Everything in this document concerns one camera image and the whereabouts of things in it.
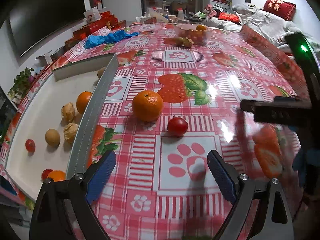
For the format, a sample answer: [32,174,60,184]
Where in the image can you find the brown longan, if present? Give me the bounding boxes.
[97,67,106,79]

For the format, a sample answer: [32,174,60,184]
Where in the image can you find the blue crumpled gloves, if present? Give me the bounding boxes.
[84,30,140,49]

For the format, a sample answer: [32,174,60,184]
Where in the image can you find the red cherry tomato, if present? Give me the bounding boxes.
[25,139,35,153]
[41,168,53,181]
[167,117,188,137]

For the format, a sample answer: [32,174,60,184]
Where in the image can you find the clear plastic fruit bowl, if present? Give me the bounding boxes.
[174,24,211,46]

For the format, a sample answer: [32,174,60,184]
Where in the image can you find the black wall television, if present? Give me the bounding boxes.
[9,0,85,56]

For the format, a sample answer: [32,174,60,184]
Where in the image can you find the brown longan fruit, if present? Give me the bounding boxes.
[45,129,60,147]

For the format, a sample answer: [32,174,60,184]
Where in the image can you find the grey sofa blanket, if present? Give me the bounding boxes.
[202,5,301,54]

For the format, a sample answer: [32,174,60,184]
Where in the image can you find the white shallow box tray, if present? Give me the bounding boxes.
[5,53,118,201]

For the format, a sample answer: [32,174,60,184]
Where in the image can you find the red gift boxes stack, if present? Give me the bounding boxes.
[65,11,126,50]

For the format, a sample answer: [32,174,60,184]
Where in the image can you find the green potted plant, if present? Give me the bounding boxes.
[8,67,34,100]

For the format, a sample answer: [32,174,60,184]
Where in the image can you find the red sofa cushion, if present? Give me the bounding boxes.
[263,0,296,21]

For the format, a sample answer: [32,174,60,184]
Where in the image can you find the blue gloved hand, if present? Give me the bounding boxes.
[292,147,319,200]

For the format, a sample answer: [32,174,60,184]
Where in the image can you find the husked physalis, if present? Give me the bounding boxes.
[61,102,75,123]
[63,122,79,144]

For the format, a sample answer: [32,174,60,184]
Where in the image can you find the large orange mandarin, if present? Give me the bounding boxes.
[47,170,66,181]

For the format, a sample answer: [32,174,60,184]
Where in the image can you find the red strawberry tablecloth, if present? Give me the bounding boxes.
[1,23,302,239]

